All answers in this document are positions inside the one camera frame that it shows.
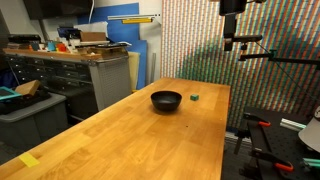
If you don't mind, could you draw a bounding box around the grey drawer cabinet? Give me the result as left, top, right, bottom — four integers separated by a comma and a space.
5, 54, 131, 120

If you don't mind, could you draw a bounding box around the yellow spirit level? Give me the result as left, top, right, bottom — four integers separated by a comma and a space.
121, 18, 153, 24

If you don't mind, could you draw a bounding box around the teal tray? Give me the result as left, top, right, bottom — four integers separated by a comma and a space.
0, 86, 21, 101

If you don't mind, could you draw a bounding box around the blue foam board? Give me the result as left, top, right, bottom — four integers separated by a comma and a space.
91, 3, 147, 89

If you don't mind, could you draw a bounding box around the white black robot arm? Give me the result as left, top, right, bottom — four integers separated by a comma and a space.
219, 0, 263, 51

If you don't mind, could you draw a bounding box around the silver aluminium extrusion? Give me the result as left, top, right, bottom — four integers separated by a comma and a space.
280, 118, 305, 131

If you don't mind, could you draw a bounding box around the grey storage bin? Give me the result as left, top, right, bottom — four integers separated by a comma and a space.
0, 93, 68, 150

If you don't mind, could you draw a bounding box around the wooden workbench shelf top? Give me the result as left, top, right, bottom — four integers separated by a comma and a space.
3, 48, 103, 61

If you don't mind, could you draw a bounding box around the black wall monitor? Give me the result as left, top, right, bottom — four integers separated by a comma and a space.
23, 0, 93, 20

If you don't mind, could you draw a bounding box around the orange-handled bar clamp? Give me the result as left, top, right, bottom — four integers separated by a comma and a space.
243, 113, 271, 127
250, 148, 294, 172

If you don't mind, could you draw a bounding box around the black optical breadboard table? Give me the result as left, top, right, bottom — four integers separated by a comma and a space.
234, 107, 320, 180

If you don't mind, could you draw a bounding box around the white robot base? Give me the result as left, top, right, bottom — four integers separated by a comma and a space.
298, 106, 320, 153

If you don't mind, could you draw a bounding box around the black camera on boom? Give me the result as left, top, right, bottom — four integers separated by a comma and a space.
232, 35, 263, 43

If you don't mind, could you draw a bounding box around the lower orange-handled bar clamp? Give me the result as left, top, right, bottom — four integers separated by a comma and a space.
250, 148, 294, 172

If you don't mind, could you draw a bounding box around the small green cube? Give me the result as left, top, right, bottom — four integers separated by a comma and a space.
190, 94, 199, 101

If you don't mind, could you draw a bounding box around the brown wooden block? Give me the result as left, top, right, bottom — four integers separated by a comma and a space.
15, 80, 40, 96

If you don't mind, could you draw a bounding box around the cardboard box on shelf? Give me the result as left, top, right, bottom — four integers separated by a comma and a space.
80, 32, 106, 42

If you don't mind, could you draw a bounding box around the upper orange-handled bar clamp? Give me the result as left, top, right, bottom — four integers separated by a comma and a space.
243, 113, 271, 127

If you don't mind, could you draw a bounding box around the black bowl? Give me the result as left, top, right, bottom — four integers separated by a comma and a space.
151, 91, 182, 112

